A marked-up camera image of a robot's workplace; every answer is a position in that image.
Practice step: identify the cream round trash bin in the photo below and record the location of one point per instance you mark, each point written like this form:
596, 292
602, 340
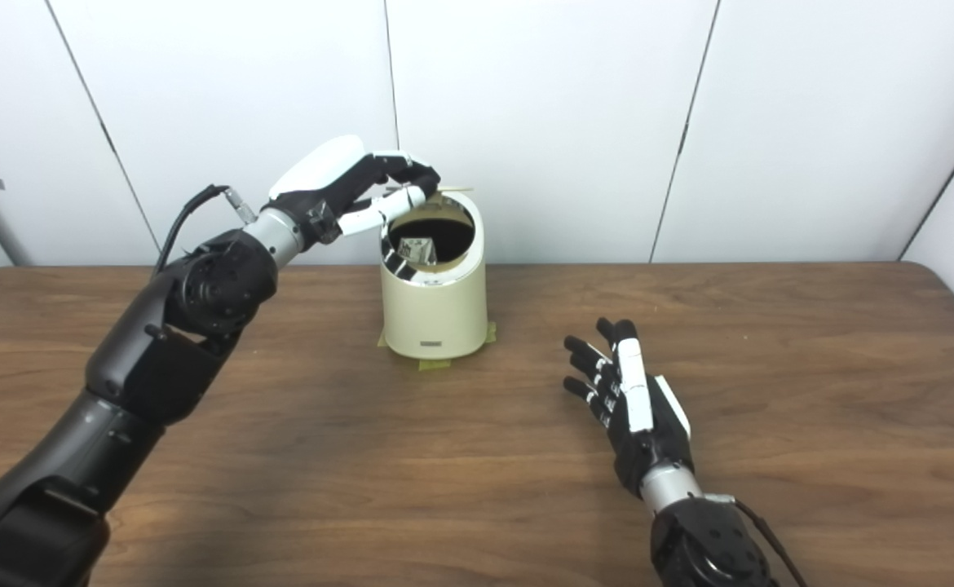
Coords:
435, 314

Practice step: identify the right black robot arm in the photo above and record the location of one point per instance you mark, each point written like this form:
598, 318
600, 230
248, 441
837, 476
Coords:
705, 546

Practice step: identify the white green milk carton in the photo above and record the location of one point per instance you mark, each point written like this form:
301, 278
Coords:
416, 251

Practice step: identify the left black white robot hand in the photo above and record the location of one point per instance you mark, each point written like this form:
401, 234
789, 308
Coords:
322, 175

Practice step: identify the cream round bin lid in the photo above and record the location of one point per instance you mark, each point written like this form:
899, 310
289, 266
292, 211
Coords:
454, 191

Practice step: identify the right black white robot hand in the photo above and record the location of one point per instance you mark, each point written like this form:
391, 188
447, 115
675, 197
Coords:
644, 424

